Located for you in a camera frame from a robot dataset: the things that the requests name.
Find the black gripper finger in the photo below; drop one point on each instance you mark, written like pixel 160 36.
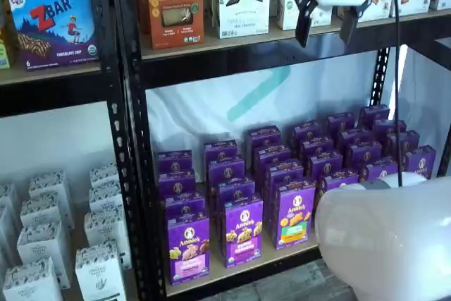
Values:
pixel 350 24
pixel 304 15

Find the purple Annie's box pink patch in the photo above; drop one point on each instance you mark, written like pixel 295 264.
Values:
pixel 188 248

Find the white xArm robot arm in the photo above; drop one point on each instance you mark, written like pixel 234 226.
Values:
pixel 387 237

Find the Simple Mills dark cookie box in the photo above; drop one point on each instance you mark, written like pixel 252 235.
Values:
pixel 243 5

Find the yellow orange Revival box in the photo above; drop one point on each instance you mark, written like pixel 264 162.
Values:
pixel 176 15

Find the purple Annie's box brown bunnies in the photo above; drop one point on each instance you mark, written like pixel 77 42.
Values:
pixel 378 170

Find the purple Annie's box yellow patch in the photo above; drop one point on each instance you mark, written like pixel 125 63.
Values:
pixel 338 179

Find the purple Annie's hidden veggies box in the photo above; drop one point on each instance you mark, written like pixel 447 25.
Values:
pixel 296 216

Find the purple Annie's box magenta patch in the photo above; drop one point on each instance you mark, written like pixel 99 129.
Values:
pixel 244 235

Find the blue purple Zbar box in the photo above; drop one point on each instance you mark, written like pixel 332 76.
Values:
pixel 53 29

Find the white pasta box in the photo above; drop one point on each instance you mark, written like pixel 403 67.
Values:
pixel 105 197
pixel 31 283
pixel 40 213
pixel 42 248
pixel 51 184
pixel 105 227
pixel 5 230
pixel 104 174
pixel 100 273

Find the yellow Bobo's box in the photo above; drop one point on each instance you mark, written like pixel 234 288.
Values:
pixel 3 54

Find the black metal shelving unit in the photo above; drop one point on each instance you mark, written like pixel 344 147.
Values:
pixel 53 96
pixel 246 68

